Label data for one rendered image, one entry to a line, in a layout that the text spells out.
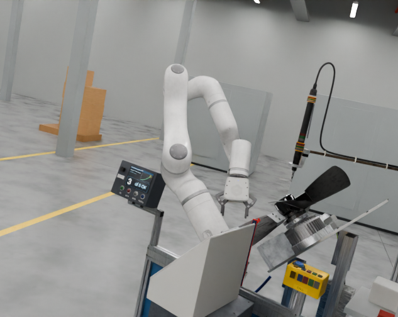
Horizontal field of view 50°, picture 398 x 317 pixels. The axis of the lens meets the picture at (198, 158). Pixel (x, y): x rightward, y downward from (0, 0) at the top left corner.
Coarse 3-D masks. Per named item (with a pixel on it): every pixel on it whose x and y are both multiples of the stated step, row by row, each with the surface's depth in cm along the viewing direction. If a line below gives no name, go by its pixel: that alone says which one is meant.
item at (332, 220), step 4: (332, 216) 246; (324, 220) 246; (328, 220) 244; (332, 220) 243; (336, 220) 247; (324, 224) 246; (328, 224) 245; (332, 224) 242; (336, 224) 242; (340, 224) 247
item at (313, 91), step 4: (316, 84) 214; (312, 88) 214; (312, 92) 213; (316, 92) 214; (296, 152) 219; (300, 152) 218; (296, 156) 219; (300, 156) 219; (296, 160) 219; (296, 164) 219; (292, 168) 221; (296, 168) 221
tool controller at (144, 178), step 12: (120, 168) 234; (132, 168) 229; (144, 168) 226; (120, 180) 232; (144, 180) 224; (156, 180) 222; (120, 192) 230; (132, 192) 226; (144, 192) 222; (156, 192) 224; (144, 204) 220; (156, 204) 227
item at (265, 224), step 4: (260, 216) 233; (264, 216) 231; (268, 216) 230; (252, 220) 232; (260, 220) 229; (264, 220) 228; (268, 220) 227; (272, 220) 227; (244, 224) 232; (248, 224) 230; (260, 224) 226; (264, 224) 225; (268, 224) 224; (272, 224) 224; (276, 224) 224; (256, 228) 223; (260, 228) 222; (264, 228) 222; (268, 228) 221; (256, 232) 220; (260, 232) 219; (264, 232) 219; (256, 236) 216
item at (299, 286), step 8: (304, 264) 186; (288, 272) 181; (296, 272) 179; (304, 272) 177; (320, 272) 180; (288, 280) 181; (296, 280) 179; (320, 280) 174; (296, 288) 179; (304, 288) 177; (312, 288) 176; (320, 288) 174; (312, 296) 176; (320, 296) 177
